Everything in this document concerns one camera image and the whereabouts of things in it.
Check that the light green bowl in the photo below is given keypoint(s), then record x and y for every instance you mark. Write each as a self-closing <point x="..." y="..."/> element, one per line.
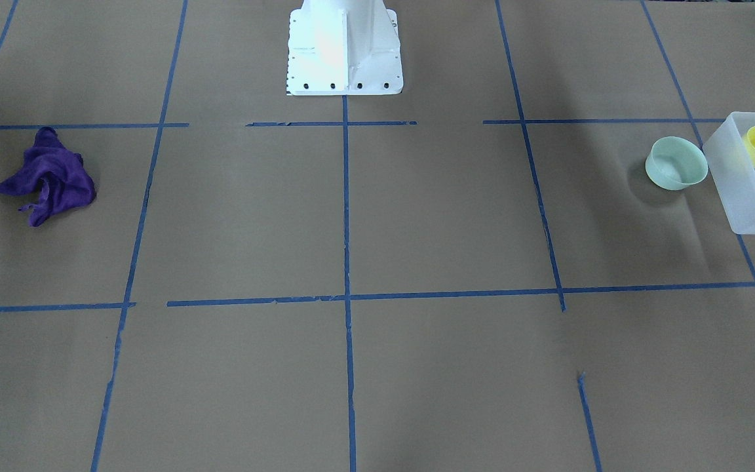
<point x="674" y="164"/>

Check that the purple cloth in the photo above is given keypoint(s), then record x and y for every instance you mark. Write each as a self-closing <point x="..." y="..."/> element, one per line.
<point x="55" y="174"/>

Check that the clear plastic storage box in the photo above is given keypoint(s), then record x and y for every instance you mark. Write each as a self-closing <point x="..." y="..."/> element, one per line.
<point x="733" y="171"/>

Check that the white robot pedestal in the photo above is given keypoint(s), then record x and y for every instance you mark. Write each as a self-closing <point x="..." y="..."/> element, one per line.
<point x="344" y="48"/>

